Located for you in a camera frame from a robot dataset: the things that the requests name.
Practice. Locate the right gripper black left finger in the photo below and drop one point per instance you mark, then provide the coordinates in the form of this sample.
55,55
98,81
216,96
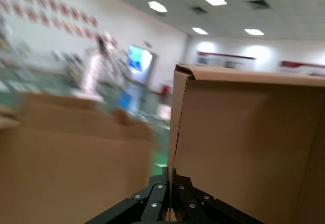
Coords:
152,201

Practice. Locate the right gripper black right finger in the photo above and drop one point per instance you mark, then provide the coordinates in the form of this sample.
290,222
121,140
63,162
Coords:
188,201

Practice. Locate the large brown cardboard box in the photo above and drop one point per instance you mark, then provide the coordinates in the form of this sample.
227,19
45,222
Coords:
63,170

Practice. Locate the green table cloth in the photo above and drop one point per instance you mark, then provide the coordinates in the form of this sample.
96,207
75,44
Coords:
160,161

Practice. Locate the blue crate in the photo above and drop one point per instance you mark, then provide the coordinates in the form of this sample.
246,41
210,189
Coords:
127,100

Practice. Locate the red cabinet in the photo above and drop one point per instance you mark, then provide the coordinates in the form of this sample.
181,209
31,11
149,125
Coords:
166,90

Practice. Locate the blue display screen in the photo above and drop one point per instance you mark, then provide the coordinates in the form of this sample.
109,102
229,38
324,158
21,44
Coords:
139,57

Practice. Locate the tall white standing robot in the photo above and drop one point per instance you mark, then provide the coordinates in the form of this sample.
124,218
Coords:
95,66

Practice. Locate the green exit sign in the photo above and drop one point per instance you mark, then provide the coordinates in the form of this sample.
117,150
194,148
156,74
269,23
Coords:
148,44

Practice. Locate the dark ceiling air vent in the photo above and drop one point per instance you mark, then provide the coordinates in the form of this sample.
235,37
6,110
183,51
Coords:
198,10
258,3

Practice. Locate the wall poster with red icons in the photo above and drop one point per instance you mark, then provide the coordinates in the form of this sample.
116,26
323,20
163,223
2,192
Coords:
223,59

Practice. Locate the wall poster with photo row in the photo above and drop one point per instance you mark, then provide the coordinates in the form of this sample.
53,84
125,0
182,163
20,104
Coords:
302,67

